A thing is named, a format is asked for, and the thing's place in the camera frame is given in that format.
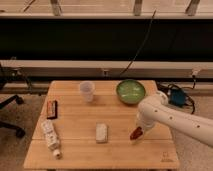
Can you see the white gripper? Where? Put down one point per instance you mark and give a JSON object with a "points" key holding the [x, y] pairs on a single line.
{"points": [[146, 123]]}

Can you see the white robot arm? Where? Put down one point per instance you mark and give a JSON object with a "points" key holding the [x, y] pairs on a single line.
{"points": [[154, 108]]}

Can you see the green bowl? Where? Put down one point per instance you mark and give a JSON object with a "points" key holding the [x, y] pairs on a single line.
{"points": [[130, 91]]}

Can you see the blue and black device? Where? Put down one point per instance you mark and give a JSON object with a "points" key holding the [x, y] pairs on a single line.
{"points": [[177, 97]]}

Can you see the clear plastic cup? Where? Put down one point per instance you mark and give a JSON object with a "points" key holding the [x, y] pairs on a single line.
{"points": [[87, 89]]}

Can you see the white lying bottle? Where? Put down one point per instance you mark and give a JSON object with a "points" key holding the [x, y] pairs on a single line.
{"points": [[51, 138]]}

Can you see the black office chair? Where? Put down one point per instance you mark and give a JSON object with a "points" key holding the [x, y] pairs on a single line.
{"points": [[8, 120]]}

